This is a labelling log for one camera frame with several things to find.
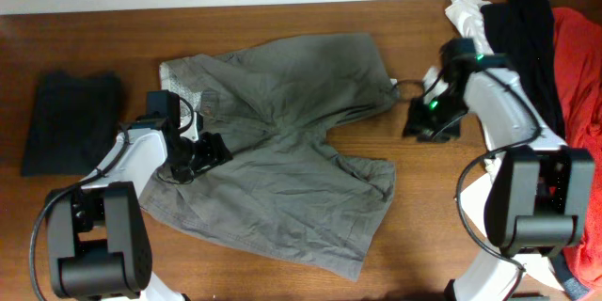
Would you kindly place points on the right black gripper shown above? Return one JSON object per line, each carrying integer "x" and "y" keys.
{"x": 415, "y": 126}

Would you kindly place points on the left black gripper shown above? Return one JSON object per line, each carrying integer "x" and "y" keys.
{"x": 213, "y": 152}

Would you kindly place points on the grey cargo shorts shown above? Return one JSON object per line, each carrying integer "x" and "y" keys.
{"x": 286, "y": 193}

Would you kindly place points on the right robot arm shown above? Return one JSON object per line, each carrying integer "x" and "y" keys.
{"x": 538, "y": 200}

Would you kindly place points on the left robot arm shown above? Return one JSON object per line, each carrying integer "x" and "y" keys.
{"x": 98, "y": 246}

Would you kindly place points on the white garment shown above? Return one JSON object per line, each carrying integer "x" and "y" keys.
{"x": 465, "y": 15}

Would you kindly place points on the folded dark green shirt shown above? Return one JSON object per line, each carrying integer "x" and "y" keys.
{"x": 73, "y": 123}

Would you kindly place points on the black garment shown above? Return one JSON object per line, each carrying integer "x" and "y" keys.
{"x": 523, "y": 31}

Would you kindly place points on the red garment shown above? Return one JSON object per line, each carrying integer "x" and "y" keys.
{"x": 577, "y": 67}

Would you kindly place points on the blue grey garment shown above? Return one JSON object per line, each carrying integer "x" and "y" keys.
{"x": 572, "y": 287}

